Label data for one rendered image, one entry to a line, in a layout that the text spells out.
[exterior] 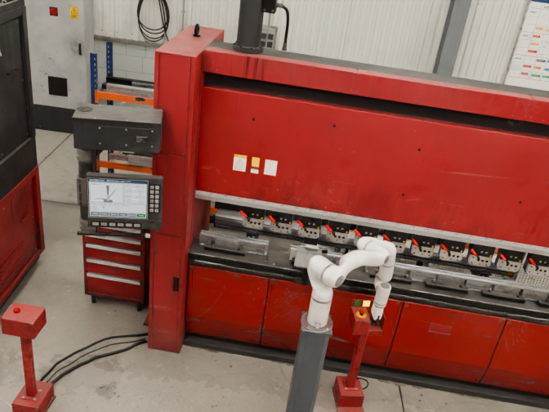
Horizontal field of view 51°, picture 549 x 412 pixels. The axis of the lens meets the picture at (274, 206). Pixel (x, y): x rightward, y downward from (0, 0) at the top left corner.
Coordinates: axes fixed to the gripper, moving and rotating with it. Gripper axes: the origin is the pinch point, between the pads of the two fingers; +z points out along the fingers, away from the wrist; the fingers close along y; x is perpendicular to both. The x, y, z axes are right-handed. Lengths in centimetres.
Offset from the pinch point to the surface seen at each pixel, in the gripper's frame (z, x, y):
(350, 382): 56, -6, 6
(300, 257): -23, -51, -35
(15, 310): -9, -227, 16
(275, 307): 25, -62, -35
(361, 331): 3.9, -9.4, 6.6
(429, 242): -45, 36, -32
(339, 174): -83, -32, -49
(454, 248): -44, 53, -29
